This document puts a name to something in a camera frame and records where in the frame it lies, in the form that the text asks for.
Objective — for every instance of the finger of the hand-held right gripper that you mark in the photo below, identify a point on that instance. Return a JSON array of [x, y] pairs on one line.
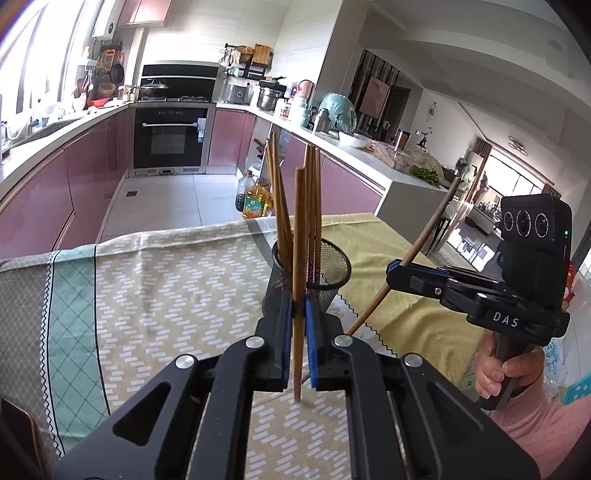
[[415, 277], [475, 277]]

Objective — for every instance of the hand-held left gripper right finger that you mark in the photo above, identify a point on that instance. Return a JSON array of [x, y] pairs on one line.
[[314, 350]]

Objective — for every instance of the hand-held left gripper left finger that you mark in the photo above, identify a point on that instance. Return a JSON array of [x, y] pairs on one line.
[[289, 360]]

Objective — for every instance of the black mesh utensil holder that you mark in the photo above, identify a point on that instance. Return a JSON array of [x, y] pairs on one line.
[[334, 267]]

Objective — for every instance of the bunch of wooden chopsticks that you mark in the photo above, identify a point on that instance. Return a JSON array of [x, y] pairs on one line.
[[314, 194]]

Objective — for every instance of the person's right forearm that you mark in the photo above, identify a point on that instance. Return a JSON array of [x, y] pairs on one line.
[[545, 424]]

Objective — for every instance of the person's right hand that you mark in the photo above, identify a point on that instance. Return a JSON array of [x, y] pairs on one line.
[[489, 369]]

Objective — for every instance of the green leafy vegetables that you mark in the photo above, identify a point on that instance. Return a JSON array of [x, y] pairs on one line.
[[427, 174]]

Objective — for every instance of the printed plastic bag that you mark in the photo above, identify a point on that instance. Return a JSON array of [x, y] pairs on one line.
[[561, 364]]

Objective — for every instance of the ceiling light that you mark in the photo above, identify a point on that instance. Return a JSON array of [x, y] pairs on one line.
[[517, 143]]

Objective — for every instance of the clear food container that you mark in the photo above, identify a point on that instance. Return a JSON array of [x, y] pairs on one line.
[[392, 154]]

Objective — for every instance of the brown cup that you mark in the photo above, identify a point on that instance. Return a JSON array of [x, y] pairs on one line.
[[402, 140]]

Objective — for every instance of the patterned tablecloth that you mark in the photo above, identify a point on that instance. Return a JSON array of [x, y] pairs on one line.
[[161, 300]]

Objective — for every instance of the white bowl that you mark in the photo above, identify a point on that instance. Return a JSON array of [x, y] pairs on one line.
[[354, 140]]

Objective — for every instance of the yellow cooking oil bottle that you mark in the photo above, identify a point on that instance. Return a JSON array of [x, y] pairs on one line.
[[256, 203]]

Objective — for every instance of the dark sauce bottle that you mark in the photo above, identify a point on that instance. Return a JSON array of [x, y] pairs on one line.
[[242, 194]]

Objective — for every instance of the steel thermos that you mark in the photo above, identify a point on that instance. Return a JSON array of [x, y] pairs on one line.
[[322, 122]]

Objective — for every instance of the pink kettle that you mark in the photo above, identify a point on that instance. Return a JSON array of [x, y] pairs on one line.
[[302, 97]]

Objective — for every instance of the steel pot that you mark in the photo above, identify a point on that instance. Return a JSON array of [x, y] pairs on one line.
[[269, 98]]

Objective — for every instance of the black built-in oven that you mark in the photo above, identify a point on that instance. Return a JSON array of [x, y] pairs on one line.
[[173, 138]]

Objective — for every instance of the silver rice cooker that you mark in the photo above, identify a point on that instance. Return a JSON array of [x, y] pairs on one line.
[[236, 93]]

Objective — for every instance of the wooden cutting board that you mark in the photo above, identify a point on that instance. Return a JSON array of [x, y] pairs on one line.
[[262, 54]]

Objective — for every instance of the dark brown flat object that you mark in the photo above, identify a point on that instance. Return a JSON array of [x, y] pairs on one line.
[[18, 434]]

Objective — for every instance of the purple kitchen cabinets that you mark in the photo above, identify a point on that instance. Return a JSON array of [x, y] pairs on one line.
[[55, 194]]

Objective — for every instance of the black range hood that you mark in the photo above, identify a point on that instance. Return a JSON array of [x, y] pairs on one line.
[[180, 78]]

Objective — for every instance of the dark wok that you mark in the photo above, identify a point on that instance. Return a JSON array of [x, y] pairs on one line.
[[154, 86]]

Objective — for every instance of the red bowl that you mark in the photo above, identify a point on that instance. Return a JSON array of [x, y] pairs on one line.
[[99, 102]]

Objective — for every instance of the wooden bowl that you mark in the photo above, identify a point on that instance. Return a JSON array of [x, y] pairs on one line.
[[107, 88]]

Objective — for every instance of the hanging frying pan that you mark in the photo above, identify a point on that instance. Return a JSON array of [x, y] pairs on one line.
[[117, 71]]

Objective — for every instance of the white water heater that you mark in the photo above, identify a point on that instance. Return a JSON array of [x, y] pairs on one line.
[[105, 23]]

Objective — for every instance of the kitchen window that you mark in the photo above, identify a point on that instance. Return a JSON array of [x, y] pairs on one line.
[[27, 60]]

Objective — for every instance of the wall clock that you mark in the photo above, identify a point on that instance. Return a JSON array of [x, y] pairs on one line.
[[432, 111]]

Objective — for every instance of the framed wall picture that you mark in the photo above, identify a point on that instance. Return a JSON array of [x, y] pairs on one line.
[[376, 97]]

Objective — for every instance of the black wall rack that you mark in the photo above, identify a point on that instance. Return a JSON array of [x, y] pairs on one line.
[[240, 64]]

